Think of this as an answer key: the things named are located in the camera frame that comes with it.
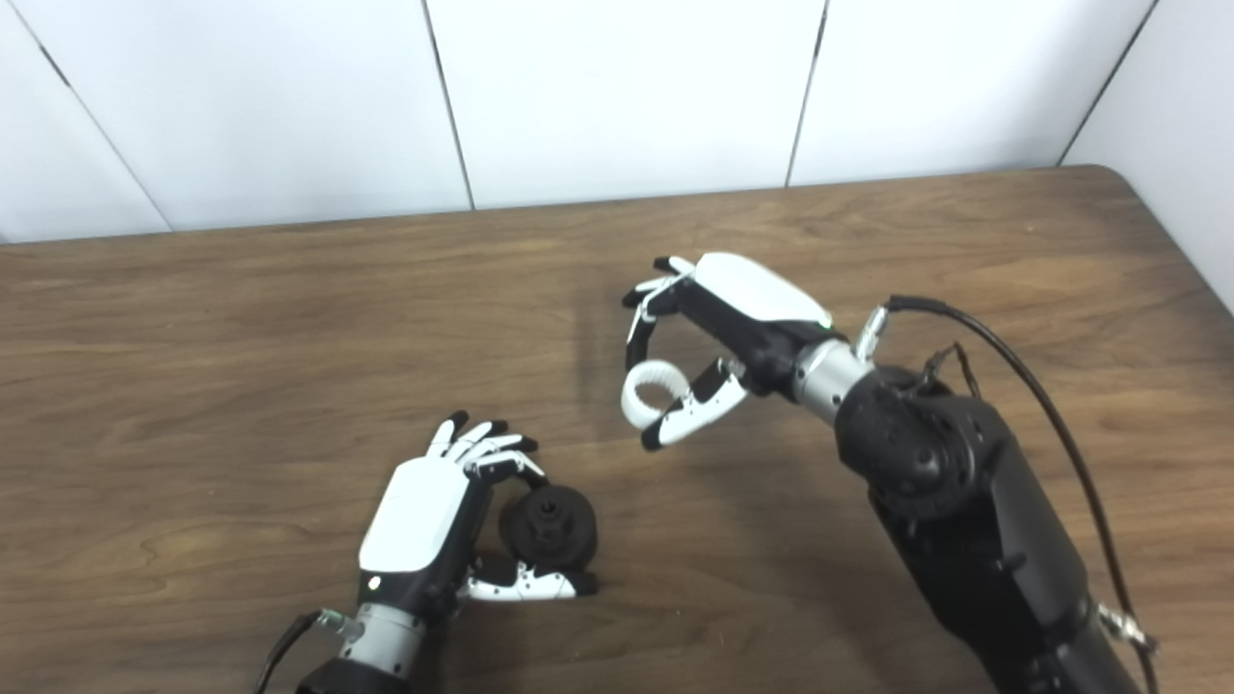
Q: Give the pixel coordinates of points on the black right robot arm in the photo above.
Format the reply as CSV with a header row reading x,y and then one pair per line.
x,y
964,520

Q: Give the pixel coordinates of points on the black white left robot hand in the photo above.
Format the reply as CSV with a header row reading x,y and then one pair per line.
x,y
415,520

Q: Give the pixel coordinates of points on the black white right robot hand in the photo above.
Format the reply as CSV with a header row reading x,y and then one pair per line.
x,y
752,308

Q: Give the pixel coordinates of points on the round black plastic part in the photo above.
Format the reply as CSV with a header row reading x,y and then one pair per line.
x,y
554,540

